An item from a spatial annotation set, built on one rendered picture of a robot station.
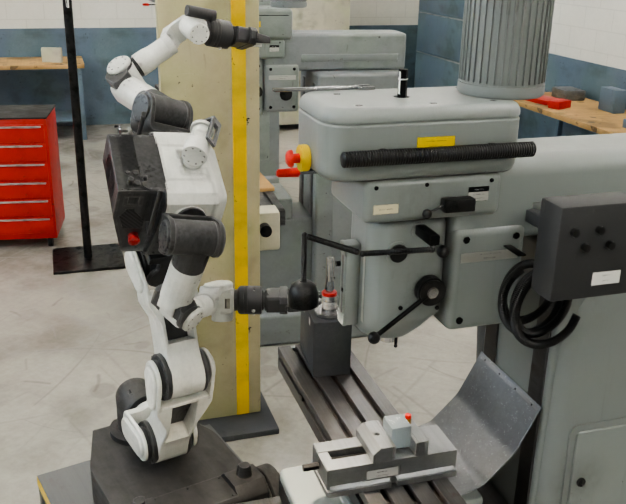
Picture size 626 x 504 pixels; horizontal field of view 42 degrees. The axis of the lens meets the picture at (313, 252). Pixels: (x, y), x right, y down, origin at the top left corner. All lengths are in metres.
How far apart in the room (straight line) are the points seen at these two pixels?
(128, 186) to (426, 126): 0.77
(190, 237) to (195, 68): 1.57
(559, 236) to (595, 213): 0.09
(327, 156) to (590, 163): 0.66
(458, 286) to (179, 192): 0.74
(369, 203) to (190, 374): 0.91
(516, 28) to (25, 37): 9.21
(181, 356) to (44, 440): 1.79
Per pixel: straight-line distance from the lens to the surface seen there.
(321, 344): 2.51
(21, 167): 6.38
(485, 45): 1.90
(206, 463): 2.86
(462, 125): 1.82
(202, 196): 2.13
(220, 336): 3.90
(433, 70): 9.93
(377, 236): 1.87
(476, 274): 1.97
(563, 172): 2.01
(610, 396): 2.26
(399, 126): 1.76
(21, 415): 4.37
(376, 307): 1.93
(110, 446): 2.99
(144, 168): 2.15
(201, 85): 3.52
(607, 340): 2.17
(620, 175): 2.11
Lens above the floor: 2.21
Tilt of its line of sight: 21 degrees down
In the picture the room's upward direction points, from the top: 1 degrees clockwise
